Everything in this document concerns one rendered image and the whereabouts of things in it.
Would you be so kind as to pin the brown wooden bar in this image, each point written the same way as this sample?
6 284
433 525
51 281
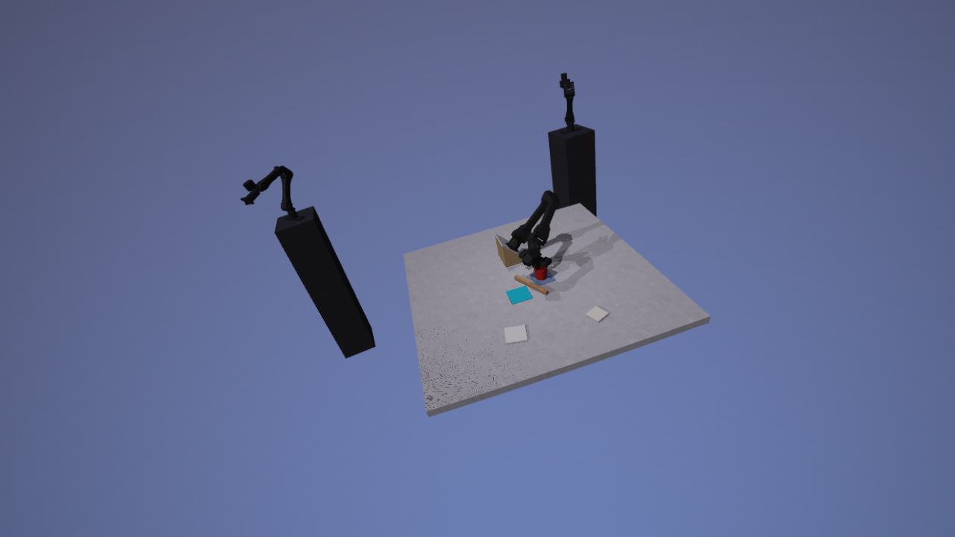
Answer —
531 285

